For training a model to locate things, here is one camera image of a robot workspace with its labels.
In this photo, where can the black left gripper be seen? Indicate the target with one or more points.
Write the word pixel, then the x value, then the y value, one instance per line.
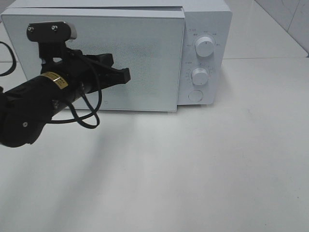
pixel 66 72

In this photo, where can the white microwave door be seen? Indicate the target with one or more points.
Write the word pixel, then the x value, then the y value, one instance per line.
pixel 147 40

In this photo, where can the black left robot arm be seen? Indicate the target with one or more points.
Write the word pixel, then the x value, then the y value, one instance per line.
pixel 24 113

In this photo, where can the round door release button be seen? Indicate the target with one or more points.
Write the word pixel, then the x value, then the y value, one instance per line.
pixel 195 96

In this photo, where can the white timer knob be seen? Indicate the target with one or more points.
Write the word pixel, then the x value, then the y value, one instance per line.
pixel 199 76

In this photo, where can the white power knob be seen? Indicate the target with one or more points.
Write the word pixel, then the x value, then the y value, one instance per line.
pixel 204 46

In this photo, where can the white microwave oven body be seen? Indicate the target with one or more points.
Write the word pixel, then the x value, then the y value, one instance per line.
pixel 211 17

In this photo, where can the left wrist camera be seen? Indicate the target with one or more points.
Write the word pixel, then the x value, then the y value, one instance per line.
pixel 51 32

